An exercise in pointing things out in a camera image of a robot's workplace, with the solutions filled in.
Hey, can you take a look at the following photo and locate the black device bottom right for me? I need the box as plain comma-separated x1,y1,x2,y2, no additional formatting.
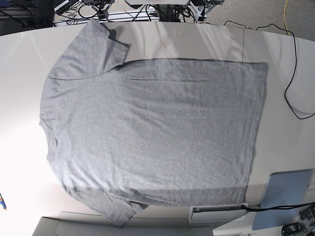
281,222,306,236

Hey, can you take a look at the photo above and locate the black laptop cable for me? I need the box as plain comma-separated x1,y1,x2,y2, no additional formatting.
242,202,315,212

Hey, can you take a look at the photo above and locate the blue orange object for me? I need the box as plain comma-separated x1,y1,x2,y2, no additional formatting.
0,194,7,210

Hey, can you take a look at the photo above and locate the white central mount base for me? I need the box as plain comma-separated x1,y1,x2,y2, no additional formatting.
125,0,190,5

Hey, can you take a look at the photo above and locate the blue-grey laptop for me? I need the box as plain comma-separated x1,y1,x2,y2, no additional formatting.
252,169,312,231

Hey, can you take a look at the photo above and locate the grey T-shirt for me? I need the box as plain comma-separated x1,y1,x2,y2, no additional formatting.
40,20,267,227

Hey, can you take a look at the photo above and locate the yellow cable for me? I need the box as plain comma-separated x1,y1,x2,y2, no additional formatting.
283,0,292,35

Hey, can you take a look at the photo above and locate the white cable grommet box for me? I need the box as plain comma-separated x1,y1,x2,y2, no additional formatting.
189,203,249,224

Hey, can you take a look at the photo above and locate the black table cable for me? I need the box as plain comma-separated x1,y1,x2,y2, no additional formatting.
223,20,315,120

